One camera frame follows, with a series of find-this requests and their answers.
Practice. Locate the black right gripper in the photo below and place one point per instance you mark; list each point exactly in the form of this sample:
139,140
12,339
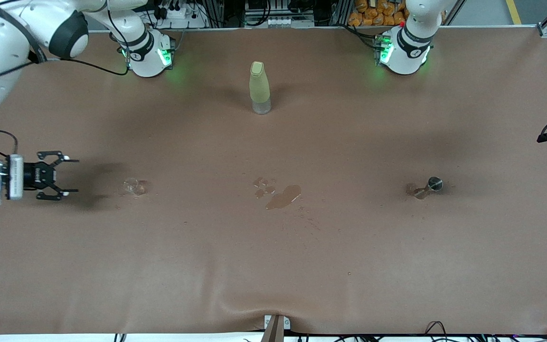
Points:
32,175

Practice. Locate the clear glass beaker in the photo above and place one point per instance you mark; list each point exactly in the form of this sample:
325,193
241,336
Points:
132,186

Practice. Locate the steel jigger measuring cup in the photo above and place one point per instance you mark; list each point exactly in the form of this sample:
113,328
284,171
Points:
435,183

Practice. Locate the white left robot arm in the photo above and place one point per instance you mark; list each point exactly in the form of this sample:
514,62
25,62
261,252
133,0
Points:
411,47

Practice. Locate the green frosted bottle shaker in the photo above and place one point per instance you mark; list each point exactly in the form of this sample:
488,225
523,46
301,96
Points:
259,85

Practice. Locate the white power strip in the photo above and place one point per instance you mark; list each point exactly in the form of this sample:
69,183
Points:
178,14

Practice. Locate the orange packets pile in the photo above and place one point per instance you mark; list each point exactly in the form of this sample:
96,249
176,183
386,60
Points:
373,16

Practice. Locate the spilled brown liquid puddle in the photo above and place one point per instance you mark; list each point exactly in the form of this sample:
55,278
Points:
283,195

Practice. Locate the brown table mat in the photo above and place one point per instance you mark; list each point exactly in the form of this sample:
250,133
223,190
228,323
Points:
273,261

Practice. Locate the metal table edge bracket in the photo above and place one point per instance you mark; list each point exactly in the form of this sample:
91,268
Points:
276,330

